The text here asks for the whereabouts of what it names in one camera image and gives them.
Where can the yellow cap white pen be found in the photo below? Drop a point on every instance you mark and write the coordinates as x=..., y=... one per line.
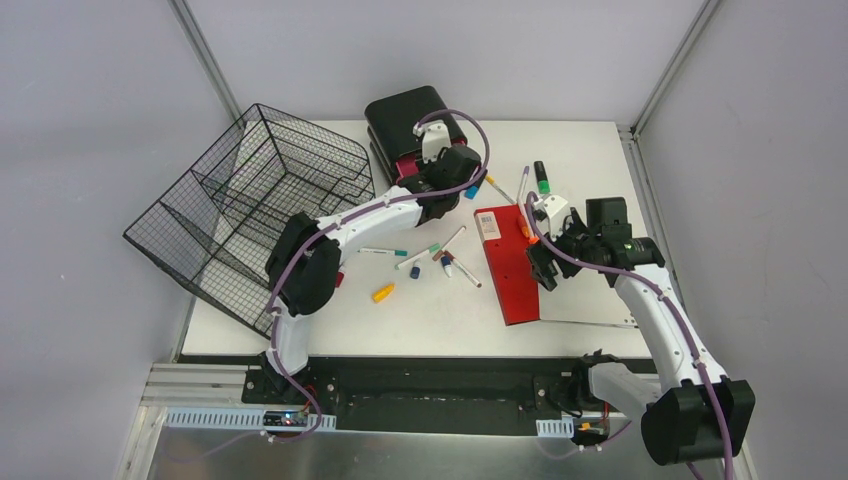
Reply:
x=491, y=181

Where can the black wire mesh tray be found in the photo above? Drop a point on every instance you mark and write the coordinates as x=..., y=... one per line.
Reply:
x=214, y=229

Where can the white binder cover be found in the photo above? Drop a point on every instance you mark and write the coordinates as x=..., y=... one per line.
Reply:
x=581, y=296

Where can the brown cap white marker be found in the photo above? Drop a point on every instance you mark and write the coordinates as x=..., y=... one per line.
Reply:
x=440, y=252

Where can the purple cap white pen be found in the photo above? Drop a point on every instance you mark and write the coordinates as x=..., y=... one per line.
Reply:
x=522, y=184

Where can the white cable duct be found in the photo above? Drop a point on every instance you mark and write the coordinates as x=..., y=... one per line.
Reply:
x=243, y=419
x=555, y=428

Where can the yellow orange marker cap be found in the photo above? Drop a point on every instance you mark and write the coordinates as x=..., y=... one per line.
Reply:
x=382, y=293

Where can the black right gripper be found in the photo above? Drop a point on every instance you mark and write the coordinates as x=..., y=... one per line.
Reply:
x=540, y=260

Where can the white cable duct left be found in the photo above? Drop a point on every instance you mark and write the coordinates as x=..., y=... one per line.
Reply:
x=243, y=419

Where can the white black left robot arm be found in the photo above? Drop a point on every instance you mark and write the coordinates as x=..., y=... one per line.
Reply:
x=304, y=263

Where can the blue marker cap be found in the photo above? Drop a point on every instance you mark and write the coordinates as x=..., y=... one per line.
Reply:
x=471, y=192

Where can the black drawer cabinet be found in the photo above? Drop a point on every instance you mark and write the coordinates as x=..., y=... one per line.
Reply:
x=390, y=126

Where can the red brown white marker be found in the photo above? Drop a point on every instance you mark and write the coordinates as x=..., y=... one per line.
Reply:
x=463, y=269

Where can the green cap white marker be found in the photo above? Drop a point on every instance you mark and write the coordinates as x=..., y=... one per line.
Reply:
x=419, y=255

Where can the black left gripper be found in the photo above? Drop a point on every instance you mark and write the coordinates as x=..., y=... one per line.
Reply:
x=416, y=171

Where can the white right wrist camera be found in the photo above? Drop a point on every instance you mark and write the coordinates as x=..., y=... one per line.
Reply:
x=551, y=209

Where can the white cable duct right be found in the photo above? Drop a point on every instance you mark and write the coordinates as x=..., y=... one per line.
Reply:
x=555, y=428

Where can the teal cap white marker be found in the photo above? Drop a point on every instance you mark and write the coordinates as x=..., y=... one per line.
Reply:
x=384, y=251

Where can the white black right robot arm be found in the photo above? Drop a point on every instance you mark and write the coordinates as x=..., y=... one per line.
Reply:
x=696, y=411

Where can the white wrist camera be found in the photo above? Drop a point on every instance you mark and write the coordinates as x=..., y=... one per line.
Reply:
x=434, y=137
x=551, y=209

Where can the pink drawer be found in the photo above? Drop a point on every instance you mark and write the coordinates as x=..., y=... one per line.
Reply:
x=406, y=167

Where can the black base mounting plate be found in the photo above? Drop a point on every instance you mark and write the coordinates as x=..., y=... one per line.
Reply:
x=468, y=396

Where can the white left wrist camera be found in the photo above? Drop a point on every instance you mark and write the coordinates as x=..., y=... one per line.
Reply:
x=434, y=137

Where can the red binder folder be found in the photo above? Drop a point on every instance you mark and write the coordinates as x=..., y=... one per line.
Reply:
x=504, y=249

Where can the green black highlighter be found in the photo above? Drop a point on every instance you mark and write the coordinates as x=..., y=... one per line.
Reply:
x=542, y=180

